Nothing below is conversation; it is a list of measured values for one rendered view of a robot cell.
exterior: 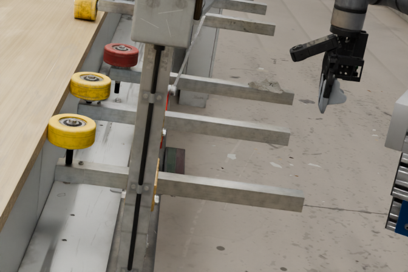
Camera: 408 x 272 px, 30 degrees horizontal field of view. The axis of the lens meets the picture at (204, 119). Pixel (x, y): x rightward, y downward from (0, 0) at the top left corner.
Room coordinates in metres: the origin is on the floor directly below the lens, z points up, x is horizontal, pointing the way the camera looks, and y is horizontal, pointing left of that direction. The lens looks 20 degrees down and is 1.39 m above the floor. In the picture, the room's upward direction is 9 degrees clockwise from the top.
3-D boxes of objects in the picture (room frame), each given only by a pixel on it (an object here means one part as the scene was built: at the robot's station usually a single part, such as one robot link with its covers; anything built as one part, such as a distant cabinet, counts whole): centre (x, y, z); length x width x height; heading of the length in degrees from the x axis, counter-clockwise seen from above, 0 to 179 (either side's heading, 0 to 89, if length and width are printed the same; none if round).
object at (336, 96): (1.72, -0.29, 0.86); 0.06 x 0.03 x 0.09; 94
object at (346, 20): (1.74, -0.29, 1.05); 0.08 x 0.08 x 0.05
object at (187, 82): (1.71, 0.02, 0.84); 0.43 x 0.03 x 0.04; 94
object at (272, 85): (1.72, -0.13, 0.87); 0.09 x 0.07 x 0.02; 94
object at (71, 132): (1.20, 0.22, 0.85); 0.08 x 0.08 x 0.11
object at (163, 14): (0.91, 0.07, 1.18); 0.07 x 0.07 x 0.08; 4
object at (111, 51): (1.70, 0.21, 0.85); 0.08 x 0.08 x 0.11
